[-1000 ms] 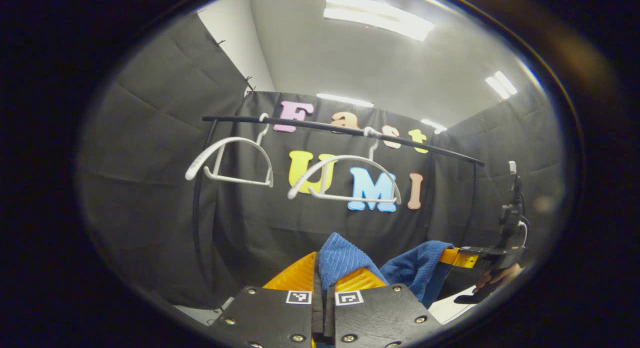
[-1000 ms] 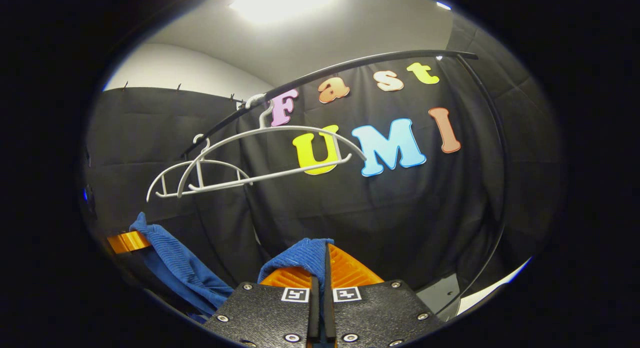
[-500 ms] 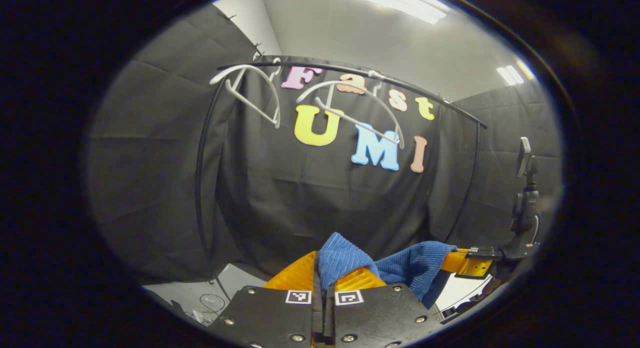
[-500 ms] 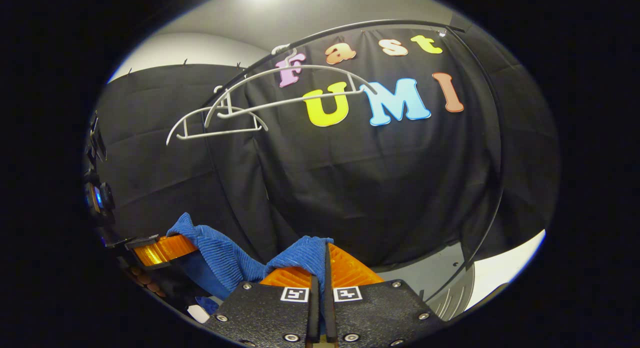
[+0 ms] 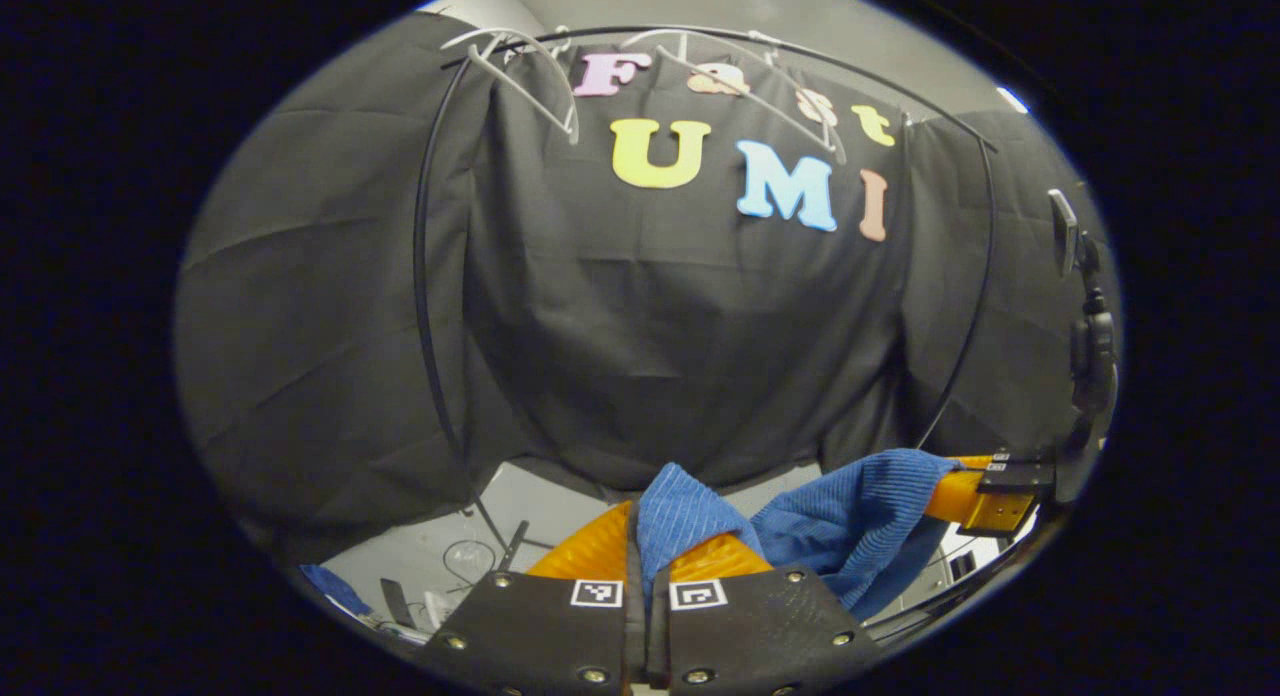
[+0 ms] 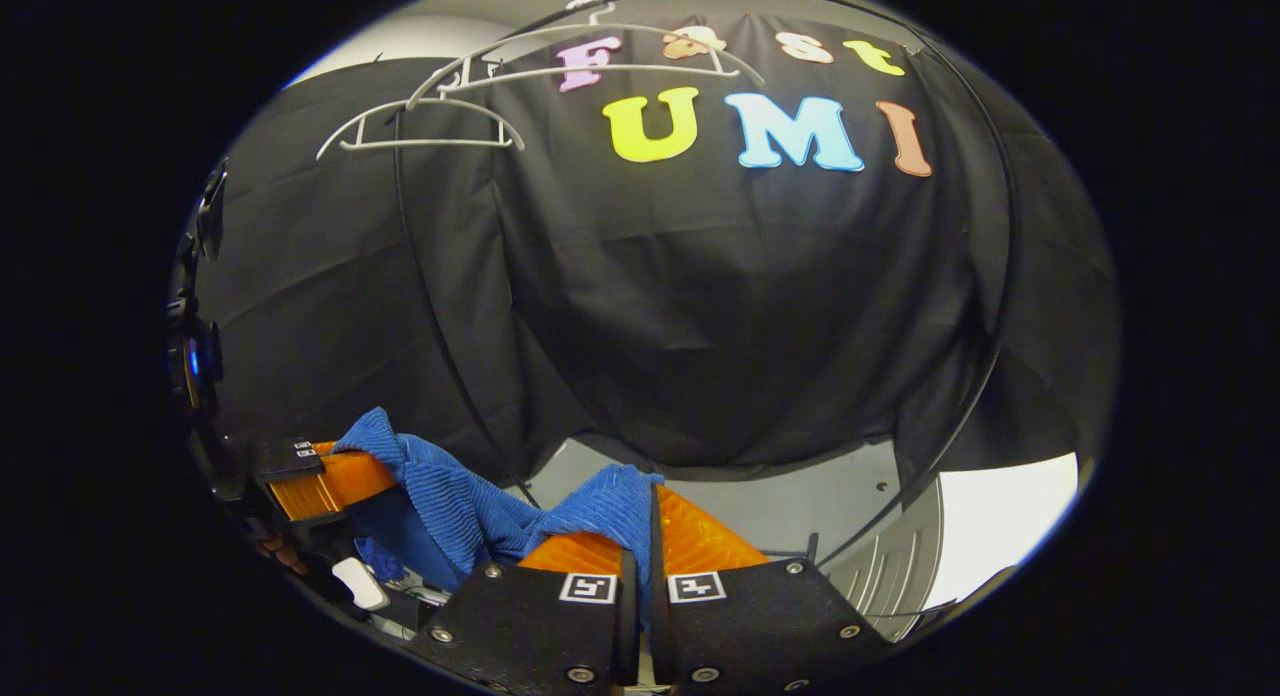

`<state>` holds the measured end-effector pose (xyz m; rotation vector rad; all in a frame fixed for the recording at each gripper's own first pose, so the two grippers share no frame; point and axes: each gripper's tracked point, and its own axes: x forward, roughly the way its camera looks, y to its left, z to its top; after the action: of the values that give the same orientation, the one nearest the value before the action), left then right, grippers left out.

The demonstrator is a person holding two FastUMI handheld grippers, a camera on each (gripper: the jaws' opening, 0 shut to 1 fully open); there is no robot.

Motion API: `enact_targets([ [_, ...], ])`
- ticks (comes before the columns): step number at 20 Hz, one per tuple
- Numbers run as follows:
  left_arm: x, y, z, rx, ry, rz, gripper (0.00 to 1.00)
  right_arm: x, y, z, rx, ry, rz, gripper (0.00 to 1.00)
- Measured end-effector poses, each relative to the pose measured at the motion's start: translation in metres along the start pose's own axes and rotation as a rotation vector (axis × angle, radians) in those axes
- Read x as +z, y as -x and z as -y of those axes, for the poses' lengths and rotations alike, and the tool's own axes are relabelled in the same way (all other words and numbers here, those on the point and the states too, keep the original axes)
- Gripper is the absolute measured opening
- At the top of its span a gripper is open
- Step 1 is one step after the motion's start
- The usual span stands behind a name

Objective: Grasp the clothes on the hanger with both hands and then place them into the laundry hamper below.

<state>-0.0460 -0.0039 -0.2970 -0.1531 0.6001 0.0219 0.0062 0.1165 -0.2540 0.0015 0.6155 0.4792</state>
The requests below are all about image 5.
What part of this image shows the empty white hanger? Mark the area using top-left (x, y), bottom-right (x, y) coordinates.
top-left (440, 26), bottom-right (582, 146)

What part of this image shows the thin cable loop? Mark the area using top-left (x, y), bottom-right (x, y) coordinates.
top-left (442, 538), bottom-right (499, 588)

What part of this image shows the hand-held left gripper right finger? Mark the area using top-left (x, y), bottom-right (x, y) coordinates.
top-left (648, 531), bottom-right (882, 696)

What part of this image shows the blue object on floor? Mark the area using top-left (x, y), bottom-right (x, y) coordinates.
top-left (299, 563), bottom-right (374, 618)

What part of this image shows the black clothes rack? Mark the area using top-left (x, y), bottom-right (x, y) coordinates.
top-left (412, 23), bottom-right (1002, 577)

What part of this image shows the phone on black stand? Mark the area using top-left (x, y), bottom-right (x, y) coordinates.
top-left (1046, 188), bottom-right (1121, 505)

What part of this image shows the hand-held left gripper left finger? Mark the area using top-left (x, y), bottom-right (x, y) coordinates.
top-left (415, 501), bottom-right (647, 696)

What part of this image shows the black backdrop cloth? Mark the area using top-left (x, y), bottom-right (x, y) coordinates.
top-left (175, 11), bottom-right (1111, 567)

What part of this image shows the blue corduroy jacket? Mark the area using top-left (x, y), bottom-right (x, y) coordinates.
top-left (636, 448), bottom-right (967, 623)

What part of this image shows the white hanger with jacket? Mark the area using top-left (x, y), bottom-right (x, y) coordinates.
top-left (620, 28), bottom-right (850, 166)

